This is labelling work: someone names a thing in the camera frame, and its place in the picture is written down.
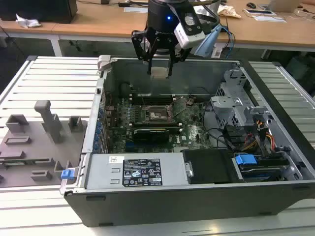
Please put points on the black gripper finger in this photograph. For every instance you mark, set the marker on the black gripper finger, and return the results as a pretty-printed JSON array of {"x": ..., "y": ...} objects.
[
  {"x": 142, "y": 44},
  {"x": 178, "y": 54}
]

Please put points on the silver CPU plate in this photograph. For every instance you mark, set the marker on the silver CPU plate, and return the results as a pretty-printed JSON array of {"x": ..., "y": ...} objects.
[{"x": 160, "y": 72}]

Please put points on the black RAM slot bank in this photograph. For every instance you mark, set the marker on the black RAM slot bank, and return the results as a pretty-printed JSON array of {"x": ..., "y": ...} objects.
[
  {"x": 147, "y": 126},
  {"x": 152, "y": 99}
]

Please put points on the CPU socket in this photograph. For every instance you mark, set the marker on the CPU socket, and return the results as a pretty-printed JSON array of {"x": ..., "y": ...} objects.
[{"x": 157, "y": 115}]

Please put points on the grey flat pad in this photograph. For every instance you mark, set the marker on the grey flat pad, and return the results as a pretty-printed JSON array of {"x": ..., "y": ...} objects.
[{"x": 135, "y": 9}]

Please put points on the pale blue teach pendant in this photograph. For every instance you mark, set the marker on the pale blue teach pendant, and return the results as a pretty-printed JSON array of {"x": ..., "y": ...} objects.
[{"x": 209, "y": 40}]

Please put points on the black power adapter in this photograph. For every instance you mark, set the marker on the black power adapter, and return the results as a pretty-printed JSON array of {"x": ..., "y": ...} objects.
[{"x": 124, "y": 4}]

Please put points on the wooden desk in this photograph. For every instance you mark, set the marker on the wooden desk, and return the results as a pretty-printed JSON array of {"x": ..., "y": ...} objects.
[{"x": 98, "y": 22}]

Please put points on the crumpled beige paper bag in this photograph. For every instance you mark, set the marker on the crumpled beige paper bag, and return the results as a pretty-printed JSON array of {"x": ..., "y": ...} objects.
[{"x": 229, "y": 11}]

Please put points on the metal drive cage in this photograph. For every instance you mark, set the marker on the metal drive cage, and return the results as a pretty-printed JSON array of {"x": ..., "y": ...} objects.
[{"x": 226, "y": 105}]

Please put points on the green motherboard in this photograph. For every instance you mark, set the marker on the green motherboard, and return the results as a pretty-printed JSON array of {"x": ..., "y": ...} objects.
[{"x": 192, "y": 132}]

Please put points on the black graphics card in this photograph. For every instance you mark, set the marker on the black graphics card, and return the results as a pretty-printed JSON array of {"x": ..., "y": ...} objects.
[{"x": 151, "y": 135}]

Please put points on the black computer mouse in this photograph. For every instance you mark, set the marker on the black computer mouse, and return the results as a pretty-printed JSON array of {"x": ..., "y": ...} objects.
[{"x": 251, "y": 4}]

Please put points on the white papers on desk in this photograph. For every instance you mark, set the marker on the white papers on desk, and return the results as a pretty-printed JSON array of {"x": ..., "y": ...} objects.
[{"x": 268, "y": 16}]

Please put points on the black box on desk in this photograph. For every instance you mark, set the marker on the black box on desk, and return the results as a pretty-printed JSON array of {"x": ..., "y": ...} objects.
[{"x": 37, "y": 9}]

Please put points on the silver laptop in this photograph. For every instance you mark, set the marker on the silver laptop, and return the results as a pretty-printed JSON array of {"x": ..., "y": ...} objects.
[{"x": 283, "y": 5}]

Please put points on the crumpled white paper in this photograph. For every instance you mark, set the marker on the crumpled white paper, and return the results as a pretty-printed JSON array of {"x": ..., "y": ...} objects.
[{"x": 28, "y": 21}]

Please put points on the black plastic shroud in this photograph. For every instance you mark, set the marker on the black plastic shroud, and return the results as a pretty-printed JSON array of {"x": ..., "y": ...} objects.
[{"x": 209, "y": 167}]

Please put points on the hard disk in blue carrier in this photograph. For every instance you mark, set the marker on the hard disk in blue carrier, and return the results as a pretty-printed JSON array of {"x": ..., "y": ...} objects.
[{"x": 246, "y": 162}]

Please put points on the grey power supply unit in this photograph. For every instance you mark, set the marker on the grey power supply unit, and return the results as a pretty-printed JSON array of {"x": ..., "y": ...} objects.
[{"x": 103, "y": 169}]

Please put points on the blue case latch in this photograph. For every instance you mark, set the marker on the blue case latch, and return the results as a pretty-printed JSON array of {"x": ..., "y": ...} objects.
[{"x": 67, "y": 174}]

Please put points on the black open PC case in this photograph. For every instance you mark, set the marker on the black open PC case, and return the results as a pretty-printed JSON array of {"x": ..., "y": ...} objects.
[{"x": 172, "y": 206}]

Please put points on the grey parts rack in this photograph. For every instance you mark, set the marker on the grey parts rack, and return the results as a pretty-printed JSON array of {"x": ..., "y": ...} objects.
[{"x": 27, "y": 152}]

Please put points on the green RAM stick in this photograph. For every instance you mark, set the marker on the green RAM stick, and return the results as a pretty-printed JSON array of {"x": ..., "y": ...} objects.
[{"x": 24, "y": 161}]

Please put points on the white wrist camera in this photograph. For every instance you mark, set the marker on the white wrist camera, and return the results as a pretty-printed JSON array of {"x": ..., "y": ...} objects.
[{"x": 189, "y": 37}]

